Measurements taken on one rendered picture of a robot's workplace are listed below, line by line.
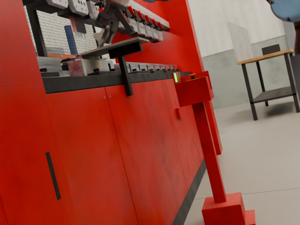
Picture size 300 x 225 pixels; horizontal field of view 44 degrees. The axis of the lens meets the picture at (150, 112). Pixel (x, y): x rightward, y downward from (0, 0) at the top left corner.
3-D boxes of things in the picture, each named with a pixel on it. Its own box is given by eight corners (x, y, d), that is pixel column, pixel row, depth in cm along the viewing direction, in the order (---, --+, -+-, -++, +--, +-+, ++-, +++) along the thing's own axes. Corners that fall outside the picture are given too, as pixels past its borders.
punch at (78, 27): (78, 35, 162) (72, 14, 162) (74, 37, 163) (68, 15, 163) (87, 37, 172) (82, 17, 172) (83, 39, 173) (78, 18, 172)
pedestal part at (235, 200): (256, 226, 186) (250, 202, 185) (206, 232, 192) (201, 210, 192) (255, 211, 205) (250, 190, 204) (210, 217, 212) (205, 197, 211)
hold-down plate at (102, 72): (100, 77, 156) (98, 71, 156) (88, 81, 157) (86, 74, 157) (122, 76, 185) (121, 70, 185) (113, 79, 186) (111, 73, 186)
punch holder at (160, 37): (160, 39, 310) (155, 19, 309) (150, 42, 313) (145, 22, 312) (164, 40, 325) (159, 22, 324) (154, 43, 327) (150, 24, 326)
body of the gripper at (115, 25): (100, 25, 170) (111, 0, 167) (116, 34, 168) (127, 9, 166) (93, 23, 162) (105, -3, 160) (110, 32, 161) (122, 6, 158)
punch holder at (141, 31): (140, 32, 252) (134, 8, 252) (128, 35, 255) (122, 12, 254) (146, 34, 267) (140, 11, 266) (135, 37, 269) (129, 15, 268)
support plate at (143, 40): (138, 39, 152) (138, 36, 152) (81, 55, 159) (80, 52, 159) (149, 42, 169) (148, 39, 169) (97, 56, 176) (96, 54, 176)
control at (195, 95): (210, 100, 184) (202, 64, 183) (180, 107, 189) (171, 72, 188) (214, 97, 204) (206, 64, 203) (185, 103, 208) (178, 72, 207)
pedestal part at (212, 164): (226, 202, 195) (202, 101, 192) (214, 203, 197) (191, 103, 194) (227, 197, 201) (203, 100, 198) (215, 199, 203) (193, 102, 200)
